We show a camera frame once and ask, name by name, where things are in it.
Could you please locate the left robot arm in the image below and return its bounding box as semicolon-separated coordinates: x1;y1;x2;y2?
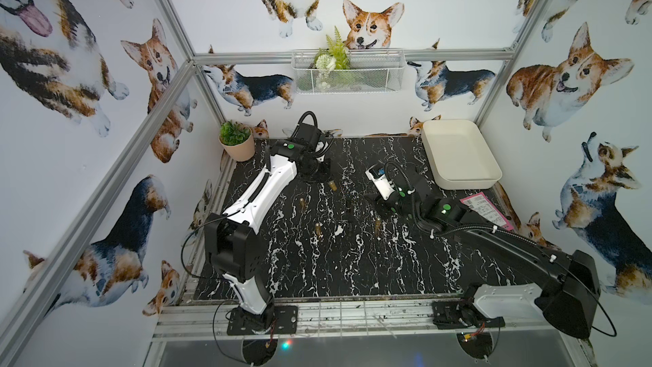
204;111;333;317

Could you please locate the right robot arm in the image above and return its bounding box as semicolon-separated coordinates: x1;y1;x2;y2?
365;161;602;340

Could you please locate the cream rectangular tray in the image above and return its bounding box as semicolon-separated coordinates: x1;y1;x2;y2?
421;120;503;190

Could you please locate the potted green plant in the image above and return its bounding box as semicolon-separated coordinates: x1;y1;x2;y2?
219;121;255;162

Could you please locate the pink printed card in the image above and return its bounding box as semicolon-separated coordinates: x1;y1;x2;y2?
460;192;514;231

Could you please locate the fern and white flower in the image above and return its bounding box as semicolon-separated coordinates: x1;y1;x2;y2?
312;27;351;92

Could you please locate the white wire basket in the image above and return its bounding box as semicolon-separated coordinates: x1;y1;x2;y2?
291;49;407;93

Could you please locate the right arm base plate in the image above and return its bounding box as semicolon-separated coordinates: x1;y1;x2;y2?
431;300;506;330

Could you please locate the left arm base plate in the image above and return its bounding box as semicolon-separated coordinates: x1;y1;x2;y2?
227;304;299;336

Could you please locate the aluminium front rail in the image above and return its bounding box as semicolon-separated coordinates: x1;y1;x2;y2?
151;300;577;343

